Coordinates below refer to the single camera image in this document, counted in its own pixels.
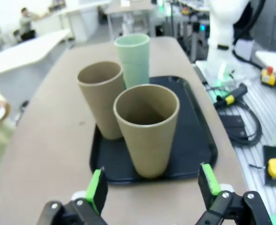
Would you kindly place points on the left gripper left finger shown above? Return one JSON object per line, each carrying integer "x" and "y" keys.
{"x": 95, "y": 187}

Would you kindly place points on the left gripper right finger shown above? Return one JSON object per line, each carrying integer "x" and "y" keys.
{"x": 207, "y": 182}

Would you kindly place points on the brown tall cup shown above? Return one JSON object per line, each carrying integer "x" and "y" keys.
{"x": 147, "y": 145}
{"x": 100, "y": 105}

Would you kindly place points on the light green tall cup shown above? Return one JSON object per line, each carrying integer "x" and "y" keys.
{"x": 135, "y": 65}

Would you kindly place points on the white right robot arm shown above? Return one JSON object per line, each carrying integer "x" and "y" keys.
{"x": 220, "y": 23}

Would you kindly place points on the black serving tray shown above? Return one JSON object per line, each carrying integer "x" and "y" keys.
{"x": 194, "y": 131}

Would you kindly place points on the yellow emergency stop button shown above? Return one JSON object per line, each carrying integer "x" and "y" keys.
{"x": 270, "y": 152}

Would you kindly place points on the black yellow handheld controller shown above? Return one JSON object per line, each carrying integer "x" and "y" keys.
{"x": 232, "y": 97}

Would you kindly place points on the yellow emergency stop box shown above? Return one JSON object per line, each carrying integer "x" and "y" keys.
{"x": 269, "y": 78}

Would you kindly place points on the large white table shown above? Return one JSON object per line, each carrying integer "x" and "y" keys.
{"x": 23, "y": 54}

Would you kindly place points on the seated person in background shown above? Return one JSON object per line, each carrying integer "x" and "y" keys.
{"x": 26, "y": 23}

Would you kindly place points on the grey background desk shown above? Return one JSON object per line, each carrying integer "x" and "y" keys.
{"x": 128, "y": 8}

